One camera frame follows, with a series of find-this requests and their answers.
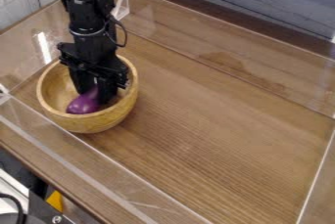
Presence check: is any brown wooden bowl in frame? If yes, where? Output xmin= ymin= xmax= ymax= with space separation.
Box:
xmin=35 ymin=56 xmax=139 ymax=133

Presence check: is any clear acrylic corner bracket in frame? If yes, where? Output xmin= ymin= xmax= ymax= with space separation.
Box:
xmin=111 ymin=0 xmax=130 ymax=21

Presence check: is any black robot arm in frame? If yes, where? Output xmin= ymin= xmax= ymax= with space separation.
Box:
xmin=58 ymin=0 xmax=129 ymax=104

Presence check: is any purple toy eggplant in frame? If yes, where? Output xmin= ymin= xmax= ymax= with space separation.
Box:
xmin=66 ymin=87 xmax=99 ymax=114

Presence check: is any yellow label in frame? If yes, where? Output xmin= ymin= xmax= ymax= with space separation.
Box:
xmin=45 ymin=191 xmax=63 ymax=212

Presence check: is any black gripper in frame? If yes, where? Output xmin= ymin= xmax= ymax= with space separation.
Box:
xmin=58 ymin=28 xmax=129 ymax=105

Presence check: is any black cable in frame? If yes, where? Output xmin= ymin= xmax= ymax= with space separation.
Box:
xmin=0 ymin=193 xmax=27 ymax=224

